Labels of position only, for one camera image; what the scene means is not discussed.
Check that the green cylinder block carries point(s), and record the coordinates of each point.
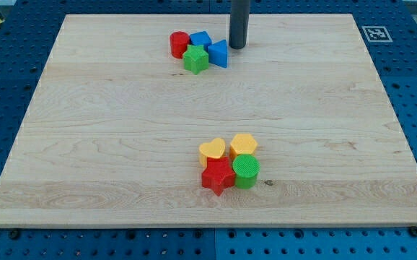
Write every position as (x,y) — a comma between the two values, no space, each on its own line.
(247,168)

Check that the yellow heart block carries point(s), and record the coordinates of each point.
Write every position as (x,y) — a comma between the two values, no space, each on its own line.
(214,149)

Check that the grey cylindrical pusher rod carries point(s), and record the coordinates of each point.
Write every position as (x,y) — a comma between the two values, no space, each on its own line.
(238,23)

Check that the yellow hexagon block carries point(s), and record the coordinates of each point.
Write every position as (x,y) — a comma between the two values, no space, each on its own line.
(242,144)

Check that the red star block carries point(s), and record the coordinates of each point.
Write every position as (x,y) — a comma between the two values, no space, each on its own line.
(218,175)

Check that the blue cube block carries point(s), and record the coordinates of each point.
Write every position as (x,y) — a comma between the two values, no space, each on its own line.
(201,38)

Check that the blue triangle block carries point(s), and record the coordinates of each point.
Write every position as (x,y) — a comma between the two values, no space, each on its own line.
(218,53)

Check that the light wooden board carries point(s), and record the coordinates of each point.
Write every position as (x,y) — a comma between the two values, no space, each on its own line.
(111,135)

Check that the green star block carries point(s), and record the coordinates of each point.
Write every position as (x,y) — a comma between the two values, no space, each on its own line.
(196,59)

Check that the red cylinder block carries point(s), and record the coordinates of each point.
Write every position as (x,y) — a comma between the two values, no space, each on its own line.
(179,42)

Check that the white fiducial marker tag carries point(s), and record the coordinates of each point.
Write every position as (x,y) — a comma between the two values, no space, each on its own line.
(376,34)

